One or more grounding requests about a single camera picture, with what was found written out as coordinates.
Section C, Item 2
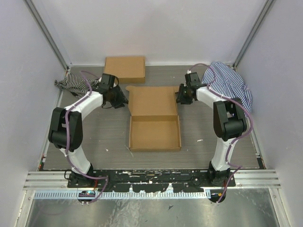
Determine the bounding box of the cardboard box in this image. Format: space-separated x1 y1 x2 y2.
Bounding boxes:
104 56 145 84
126 86 181 151

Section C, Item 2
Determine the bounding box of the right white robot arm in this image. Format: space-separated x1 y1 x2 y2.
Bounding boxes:
176 71 247 187

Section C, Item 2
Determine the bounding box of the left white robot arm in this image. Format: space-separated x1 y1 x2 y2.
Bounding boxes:
48 73 128 188

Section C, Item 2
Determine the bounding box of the folded closed cardboard box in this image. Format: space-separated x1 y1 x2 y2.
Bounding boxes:
104 56 145 84

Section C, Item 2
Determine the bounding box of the black white striped cloth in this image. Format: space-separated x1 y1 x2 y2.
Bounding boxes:
54 73 90 99

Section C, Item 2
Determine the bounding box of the blue white striped cloth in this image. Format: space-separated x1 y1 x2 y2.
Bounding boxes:
202 61 252 113

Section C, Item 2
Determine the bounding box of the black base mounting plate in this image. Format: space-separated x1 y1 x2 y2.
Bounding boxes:
64 169 236 193

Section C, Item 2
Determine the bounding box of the right aluminium frame post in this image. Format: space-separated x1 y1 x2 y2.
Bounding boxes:
232 0 276 69

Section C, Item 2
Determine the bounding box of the aluminium frame post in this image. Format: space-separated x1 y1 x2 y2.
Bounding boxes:
23 0 70 70
232 0 276 69

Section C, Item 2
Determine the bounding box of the aluminium front rail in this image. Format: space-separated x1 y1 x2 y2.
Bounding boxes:
23 169 281 190

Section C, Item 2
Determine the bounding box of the slotted grey cable duct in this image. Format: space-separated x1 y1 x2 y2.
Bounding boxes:
34 190 211 200

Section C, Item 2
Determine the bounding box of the left aluminium frame post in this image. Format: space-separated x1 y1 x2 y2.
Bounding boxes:
23 0 70 70

